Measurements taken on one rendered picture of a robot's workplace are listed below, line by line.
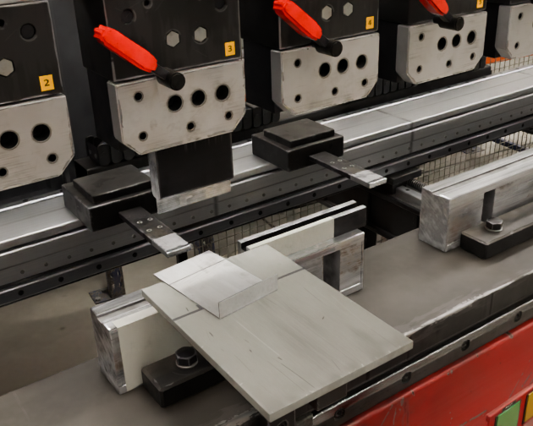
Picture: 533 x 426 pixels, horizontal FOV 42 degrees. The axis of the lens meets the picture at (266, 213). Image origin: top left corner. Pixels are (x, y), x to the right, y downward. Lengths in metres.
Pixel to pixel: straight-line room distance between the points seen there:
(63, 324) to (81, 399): 1.75
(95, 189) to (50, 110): 0.35
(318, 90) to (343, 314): 0.27
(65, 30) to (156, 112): 0.56
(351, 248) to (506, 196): 0.35
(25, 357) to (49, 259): 1.46
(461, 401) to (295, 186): 0.45
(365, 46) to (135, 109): 0.31
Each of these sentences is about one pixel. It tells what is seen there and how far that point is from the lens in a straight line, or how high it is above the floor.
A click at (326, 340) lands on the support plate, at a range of 0.73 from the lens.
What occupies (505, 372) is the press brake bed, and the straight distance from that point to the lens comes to 1.22.
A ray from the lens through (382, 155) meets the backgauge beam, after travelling 1.37.
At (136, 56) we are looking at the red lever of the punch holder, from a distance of 0.67.
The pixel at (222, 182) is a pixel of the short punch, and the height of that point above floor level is 1.10.
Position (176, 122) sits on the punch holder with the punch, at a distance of 0.75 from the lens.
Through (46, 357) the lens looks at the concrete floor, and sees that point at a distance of 2.49.
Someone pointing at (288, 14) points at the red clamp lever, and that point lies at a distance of 0.76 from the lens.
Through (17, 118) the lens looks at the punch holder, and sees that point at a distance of 0.68.
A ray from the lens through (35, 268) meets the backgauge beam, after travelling 1.07.
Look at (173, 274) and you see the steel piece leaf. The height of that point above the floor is 1.00.
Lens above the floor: 1.44
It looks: 26 degrees down
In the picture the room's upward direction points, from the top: 2 degrees counter-clockwise
